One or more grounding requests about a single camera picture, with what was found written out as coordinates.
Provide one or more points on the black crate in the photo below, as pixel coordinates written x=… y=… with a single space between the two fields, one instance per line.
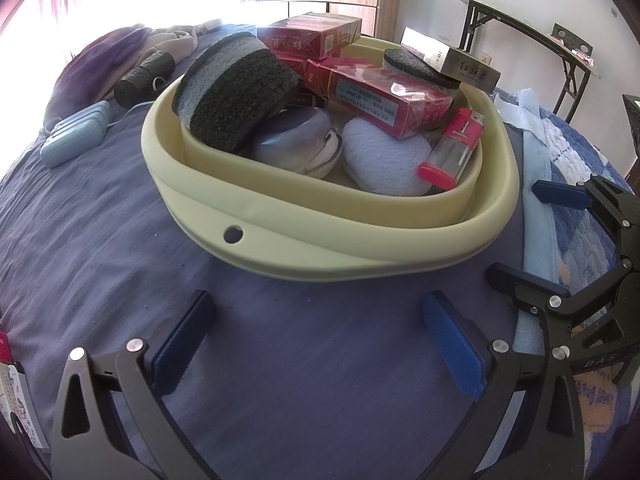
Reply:
x=632 y=135

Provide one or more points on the beige clothing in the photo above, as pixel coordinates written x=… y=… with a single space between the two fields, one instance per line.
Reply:
x=170 y=40

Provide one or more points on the light blue power strip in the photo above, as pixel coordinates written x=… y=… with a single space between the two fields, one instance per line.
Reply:
x=75 y=132

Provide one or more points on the purple bed sheet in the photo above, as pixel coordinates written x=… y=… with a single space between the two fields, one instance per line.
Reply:
x=300 y=320

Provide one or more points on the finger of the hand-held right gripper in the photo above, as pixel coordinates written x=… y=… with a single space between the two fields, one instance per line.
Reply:
x=560 y=193
x=530 y=285

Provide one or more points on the wall socket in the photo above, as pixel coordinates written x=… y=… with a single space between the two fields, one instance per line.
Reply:
x=486 y=57

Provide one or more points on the blue checked blanket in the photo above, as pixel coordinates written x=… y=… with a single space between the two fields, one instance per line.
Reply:
x=575 y=145

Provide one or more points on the red cigarette box gold print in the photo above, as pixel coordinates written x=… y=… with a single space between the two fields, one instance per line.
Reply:
x=310 y=35

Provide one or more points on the black metal rail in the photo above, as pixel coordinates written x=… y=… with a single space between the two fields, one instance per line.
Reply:
x=330 y=3

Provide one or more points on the purple fuzzy cloth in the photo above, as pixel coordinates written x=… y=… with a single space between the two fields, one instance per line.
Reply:
x=100 y=60

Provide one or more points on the white fluffy pouch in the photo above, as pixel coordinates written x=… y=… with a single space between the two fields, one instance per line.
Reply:
x=385 y=160

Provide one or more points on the white silver cigarette box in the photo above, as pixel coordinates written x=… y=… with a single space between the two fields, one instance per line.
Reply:
x=465 y=67

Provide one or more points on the black bag roll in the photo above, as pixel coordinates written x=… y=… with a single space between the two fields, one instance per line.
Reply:
x=142 y=77

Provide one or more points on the light blue cloth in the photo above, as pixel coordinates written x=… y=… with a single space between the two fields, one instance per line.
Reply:
x=537 y=240

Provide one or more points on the grey sponge with dark face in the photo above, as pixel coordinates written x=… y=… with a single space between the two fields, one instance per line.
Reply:
x=240 y=95

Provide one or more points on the white printed packet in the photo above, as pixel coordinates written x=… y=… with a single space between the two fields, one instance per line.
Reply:
x=20 y=400

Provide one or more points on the black-legged folding table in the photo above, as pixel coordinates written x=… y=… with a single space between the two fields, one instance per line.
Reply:
x=520 y=22

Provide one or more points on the grey board with holes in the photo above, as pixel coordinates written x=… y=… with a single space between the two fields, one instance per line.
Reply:
x=567 y=35

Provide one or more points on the pale yellow plastic basin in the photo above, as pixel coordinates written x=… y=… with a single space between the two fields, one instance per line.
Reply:
x=310 y=230

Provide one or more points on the grey white rounded gadget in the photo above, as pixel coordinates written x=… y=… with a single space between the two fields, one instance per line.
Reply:
x=295 y=140

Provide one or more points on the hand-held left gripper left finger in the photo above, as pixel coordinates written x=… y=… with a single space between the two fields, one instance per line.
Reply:
x=185 y=340

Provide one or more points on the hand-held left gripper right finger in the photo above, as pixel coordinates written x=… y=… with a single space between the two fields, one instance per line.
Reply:
x=452 y=340

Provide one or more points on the round dark scouring pad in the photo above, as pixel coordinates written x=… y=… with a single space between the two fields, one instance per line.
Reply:
x=415 y=67

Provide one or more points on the red packet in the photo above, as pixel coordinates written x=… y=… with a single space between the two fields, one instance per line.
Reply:
x=584 y=54

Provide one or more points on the red and clear lighter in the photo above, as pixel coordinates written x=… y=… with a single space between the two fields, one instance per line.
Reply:
x=452 y=147

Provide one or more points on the red cellophane-wrapped cigarette box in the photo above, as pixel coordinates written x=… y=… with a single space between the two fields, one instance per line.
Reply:
x=380 y=97

